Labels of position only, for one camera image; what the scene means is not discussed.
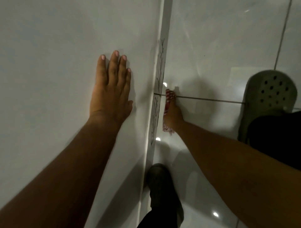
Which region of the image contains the green perforated clog shoe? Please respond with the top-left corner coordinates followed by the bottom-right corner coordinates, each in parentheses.
top-left (238, 70), bottom-right (298, 144)

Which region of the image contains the person's right hand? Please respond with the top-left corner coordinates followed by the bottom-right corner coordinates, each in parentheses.
top-left (163, 97), bottom-right (185, 134)

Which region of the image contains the white patterned skirting tile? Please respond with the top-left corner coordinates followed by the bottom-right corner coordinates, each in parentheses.
top-left (148, 0), bottom-right (173, 151)

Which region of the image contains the person's left forearm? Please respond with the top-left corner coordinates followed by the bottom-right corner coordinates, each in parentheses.
top-left (0, 115), bottom-right (123, 228)

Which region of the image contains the person's left hand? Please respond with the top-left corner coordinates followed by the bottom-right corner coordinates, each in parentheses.
top-left (88, 50), bottom-right (134, 125)

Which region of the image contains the person's right forearm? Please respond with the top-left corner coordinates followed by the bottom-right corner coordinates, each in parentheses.
top-left (174, 120), bottom-right (301, 228)

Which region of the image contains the dark clog shoe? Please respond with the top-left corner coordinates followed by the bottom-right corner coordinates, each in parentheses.
top-left (146, 163), bottom-right (184, 228)

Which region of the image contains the red white checkered cloth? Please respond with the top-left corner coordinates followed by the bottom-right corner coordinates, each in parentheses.
top-left (162, 89), bottom-right (176, 135)

